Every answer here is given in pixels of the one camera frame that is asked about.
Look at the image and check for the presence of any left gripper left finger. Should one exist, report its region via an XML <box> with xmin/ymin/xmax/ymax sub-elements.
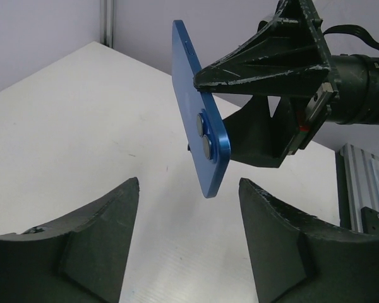
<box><xmin>0</xmin><ymin>177</ymin><xmax>140</xmax><ymax>302</ymax></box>

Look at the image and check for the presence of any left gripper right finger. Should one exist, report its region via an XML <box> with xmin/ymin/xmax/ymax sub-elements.
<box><xmin>238</xmin><ymin>178</ymin><xmax>379</xmax><ymax>302</ymax></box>

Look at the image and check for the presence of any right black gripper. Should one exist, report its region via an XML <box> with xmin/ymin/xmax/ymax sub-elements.
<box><xmin>193</xmin><ymin>1</ymin><xmax>339</xmax><ymax>168</ymax></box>

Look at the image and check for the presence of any blue edged black phone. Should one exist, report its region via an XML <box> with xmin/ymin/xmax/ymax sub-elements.
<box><xmin>171</xmin><ymin>20</ymin><xmax>231</xmax><ymax>198</ymax></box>

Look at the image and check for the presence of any aluminium front rail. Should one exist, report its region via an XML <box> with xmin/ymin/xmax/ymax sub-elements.
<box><xmin>335</xmin><ymin>144</ymin><xmax>379</xmax><ymax>235</ymax></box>

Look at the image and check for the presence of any left aluminium frame post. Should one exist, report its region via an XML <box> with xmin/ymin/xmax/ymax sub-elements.
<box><xmin>100</xmin><ymin>0</ymin><xmax>115</xmax><ymax>49</ymax></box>

